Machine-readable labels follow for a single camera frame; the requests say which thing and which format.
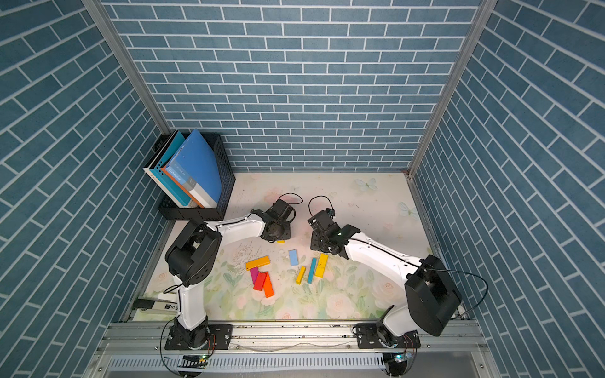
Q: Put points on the floral table mat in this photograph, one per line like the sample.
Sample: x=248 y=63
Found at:
x=380 y=204

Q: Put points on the teal book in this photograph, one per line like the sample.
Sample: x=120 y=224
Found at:
x=164 y=150

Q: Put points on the black mesh file basket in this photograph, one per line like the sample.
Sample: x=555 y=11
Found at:
x=171 y=212

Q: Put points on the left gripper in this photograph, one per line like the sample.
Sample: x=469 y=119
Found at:
x=287 y=235

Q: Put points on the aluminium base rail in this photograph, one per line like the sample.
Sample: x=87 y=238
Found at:
x=293 y=349

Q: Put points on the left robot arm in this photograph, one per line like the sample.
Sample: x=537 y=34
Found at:
x=191 y=259

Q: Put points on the orange-yellow long block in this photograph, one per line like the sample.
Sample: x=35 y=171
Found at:
x=256 y=263

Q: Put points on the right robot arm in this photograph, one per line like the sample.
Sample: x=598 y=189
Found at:
x=431 y=294

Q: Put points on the bright yellow long block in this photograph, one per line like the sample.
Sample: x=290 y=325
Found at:
x=321 y=266

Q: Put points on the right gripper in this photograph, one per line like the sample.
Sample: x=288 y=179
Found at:
x=313 y=242

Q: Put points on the red block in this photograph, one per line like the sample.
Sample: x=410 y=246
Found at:
x=260 y=281

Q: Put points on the light blue short block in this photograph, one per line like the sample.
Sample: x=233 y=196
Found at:
x=293 y=257

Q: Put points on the small yellow short block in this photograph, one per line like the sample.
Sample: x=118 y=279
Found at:
x=300 y=275

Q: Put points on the blue book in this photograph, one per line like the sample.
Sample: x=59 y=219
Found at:
x=195 y=168

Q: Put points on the orange block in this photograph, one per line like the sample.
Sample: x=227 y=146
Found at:
x=268 y=287

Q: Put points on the magenta block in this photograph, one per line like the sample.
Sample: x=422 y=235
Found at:
x=254 y=274

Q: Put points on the teal long block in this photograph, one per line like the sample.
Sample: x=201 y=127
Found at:
x=313 y=266

